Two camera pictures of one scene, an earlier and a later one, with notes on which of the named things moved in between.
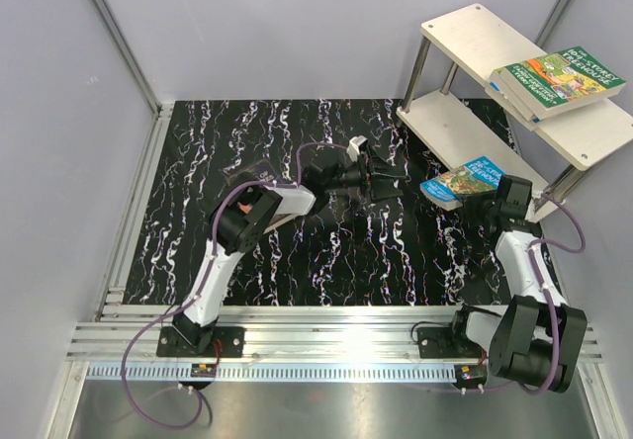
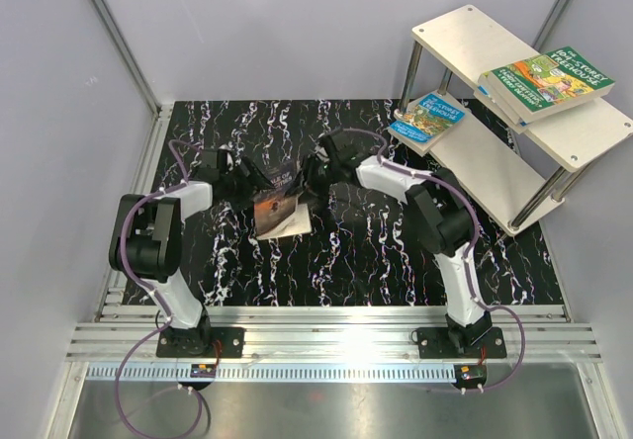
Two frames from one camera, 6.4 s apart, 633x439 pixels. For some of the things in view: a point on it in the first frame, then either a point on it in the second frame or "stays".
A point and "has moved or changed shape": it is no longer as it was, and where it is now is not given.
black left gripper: (377, 191) -> (245, 199)
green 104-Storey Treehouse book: (556, 82) has moved or changed shape
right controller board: (470, 376) stays
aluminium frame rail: (279, 333) stays
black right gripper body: (478, 209) -> (326, 177)
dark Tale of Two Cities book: (260, 170) has moved or changed shape
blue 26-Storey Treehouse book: (448, 190) -> (428, 118)
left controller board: (205, 370) stays
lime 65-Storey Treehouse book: (500, 84) -> (489, 87)
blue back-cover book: (510, 110) -> (483, 95)
